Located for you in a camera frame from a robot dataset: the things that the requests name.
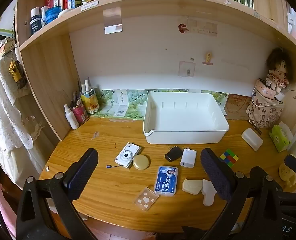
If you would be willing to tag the blue jar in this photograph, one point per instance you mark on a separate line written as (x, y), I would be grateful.
(53, 15)

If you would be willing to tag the white instant camera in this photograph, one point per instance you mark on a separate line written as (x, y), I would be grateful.
(125, 156)

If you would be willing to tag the red wall sticker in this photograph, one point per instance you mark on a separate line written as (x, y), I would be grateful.
(183, 28)

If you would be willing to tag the white power adapter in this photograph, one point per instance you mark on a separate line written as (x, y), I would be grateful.
(188, 158)

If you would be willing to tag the black pen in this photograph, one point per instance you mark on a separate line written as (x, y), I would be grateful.
(256, 128)

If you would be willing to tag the white plastic piece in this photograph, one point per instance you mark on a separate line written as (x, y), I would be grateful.
(209, 195)

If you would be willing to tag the blue and white packet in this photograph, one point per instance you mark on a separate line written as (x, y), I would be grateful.
(166, 180)

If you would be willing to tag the grape print mat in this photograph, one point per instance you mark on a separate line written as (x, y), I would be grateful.
(133, 105)

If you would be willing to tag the yellow toy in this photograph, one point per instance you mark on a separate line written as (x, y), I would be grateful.
(286, 173)

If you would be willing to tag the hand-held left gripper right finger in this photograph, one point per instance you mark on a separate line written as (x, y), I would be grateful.
(214, 172)

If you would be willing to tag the white plastic storage bin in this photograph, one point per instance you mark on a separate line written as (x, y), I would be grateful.
(188, 135)

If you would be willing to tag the yellow character sticker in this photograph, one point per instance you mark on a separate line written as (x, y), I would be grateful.
(208, 58)

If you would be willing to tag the white rectangular box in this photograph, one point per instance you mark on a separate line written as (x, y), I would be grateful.
(251, 138)

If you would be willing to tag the small black charger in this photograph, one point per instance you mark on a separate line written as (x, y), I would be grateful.
(174, 153)

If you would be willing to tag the white spray bottle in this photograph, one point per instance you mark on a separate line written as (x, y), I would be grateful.
(71, 118)

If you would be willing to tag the bottles in corner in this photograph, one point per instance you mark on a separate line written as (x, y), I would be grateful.
(83, 89)

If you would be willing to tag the yellow can pen holder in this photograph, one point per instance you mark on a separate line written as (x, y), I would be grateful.
(90, 101)

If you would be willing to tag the wooden bookshelf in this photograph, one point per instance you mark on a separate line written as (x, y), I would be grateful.
(50, 62)

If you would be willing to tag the taped paper strip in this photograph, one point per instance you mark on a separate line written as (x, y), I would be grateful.
(204, 26)

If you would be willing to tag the green tissue pack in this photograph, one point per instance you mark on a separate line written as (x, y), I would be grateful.
(279, 137)

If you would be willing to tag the white shelf label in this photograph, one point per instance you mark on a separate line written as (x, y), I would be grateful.
(89, 5)

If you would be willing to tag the letter print fabric bag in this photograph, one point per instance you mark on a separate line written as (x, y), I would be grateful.
(263, 112)

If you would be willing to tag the white marker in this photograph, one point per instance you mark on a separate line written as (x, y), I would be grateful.
(87, 85)

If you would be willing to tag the red can pen holder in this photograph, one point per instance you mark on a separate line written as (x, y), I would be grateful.
(79, 113)

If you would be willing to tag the colourful puzzle cube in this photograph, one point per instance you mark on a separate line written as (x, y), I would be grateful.
(229, 157)

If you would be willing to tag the brown haired doll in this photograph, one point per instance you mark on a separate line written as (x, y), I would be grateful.
(279, 67)

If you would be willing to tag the pink square sticker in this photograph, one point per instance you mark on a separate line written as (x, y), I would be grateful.
(187, 68)

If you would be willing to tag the small clear plastic case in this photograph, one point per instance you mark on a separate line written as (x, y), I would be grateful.
(145, 200)

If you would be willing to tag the round compact mirror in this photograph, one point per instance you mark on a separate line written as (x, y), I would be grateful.
(141, 162)

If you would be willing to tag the pink cloth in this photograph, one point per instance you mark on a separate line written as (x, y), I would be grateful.
(0, 205)

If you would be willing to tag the beige flap case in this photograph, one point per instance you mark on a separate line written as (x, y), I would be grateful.
(193, 186)

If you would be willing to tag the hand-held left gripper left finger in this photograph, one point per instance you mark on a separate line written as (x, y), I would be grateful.
(81, 172)

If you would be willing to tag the clear tape patch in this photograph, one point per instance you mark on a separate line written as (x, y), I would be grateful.
(112, 20)

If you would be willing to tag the pink pencil case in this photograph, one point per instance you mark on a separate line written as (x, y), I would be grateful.
(264, 87)

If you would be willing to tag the small white bottle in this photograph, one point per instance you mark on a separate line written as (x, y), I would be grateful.
(44, 16)

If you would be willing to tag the dark bottle with white cap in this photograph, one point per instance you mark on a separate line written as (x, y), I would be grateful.
(35, 22)

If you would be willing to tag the brown cartoon paper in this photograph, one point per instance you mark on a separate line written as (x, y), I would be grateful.
(235, 107)

